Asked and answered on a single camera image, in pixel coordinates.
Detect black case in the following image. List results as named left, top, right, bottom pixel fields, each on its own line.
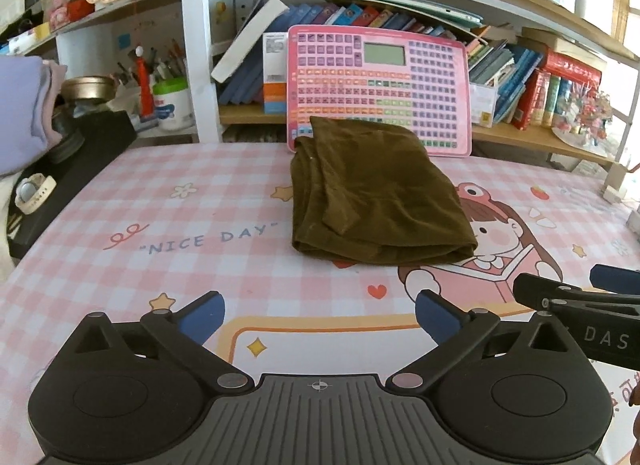
left=7, top=110, right=138, bottom=258

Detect white smartwatch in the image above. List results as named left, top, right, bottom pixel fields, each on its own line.
left=15, top=172, right=56, bottom=216

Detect thick white book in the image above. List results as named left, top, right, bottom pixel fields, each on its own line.
left=211, top=0, right=290, bottom=83

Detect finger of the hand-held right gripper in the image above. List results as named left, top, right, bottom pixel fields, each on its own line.
left=512, top=272, right=640, bottom=318
left=590, top=264, right=640, bottom=292

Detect white tub with green lid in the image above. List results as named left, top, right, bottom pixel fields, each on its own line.
left=152, top=78, right=196, bottom=131

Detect red dictionaries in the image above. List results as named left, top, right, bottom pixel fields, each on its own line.
left=510, top=48, right=603, bottom=131

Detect white and orange box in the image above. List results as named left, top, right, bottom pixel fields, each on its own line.
left=262, top=31, right=290, bottom=115

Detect row of blue books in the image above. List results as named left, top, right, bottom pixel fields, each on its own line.
left=220, top=2, right=451, bottom=106

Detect stack of lilac clothes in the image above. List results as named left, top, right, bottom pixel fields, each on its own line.
left=0, top=55, right=68, bottom=178

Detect gold metal bowl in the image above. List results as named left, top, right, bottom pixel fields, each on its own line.
left=61, top=76, right=117, bottom=103

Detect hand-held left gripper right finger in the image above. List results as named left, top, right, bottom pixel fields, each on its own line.
left=386, top=290, right=576, bottom=393

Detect red round ornament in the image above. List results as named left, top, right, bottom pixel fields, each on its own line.
left=67, top=0, right=96, bottom=21

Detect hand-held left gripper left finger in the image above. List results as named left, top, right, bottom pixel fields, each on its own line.
left=67, top=291, right=253, bottom=394

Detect pink checked printed desk mat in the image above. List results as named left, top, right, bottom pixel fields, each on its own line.
left=0, top=142, right=640, bottom=465

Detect pink toy learning tablet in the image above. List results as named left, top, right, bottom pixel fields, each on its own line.
left=286, top=24, right=472, bottom=158

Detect bunch of pens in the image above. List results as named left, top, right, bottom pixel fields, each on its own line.
left=115, top=38, right=188, bottom=86

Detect colourful candy bouquet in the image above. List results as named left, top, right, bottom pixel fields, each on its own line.
left=550, top=85, right=613, bottom=151

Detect brown garment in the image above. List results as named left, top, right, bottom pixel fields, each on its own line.
left=291, top=115, right=478, bottom=266

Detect red tasselled pen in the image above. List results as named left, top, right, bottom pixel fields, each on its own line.
left=134, top=45, right=156, bottom=121

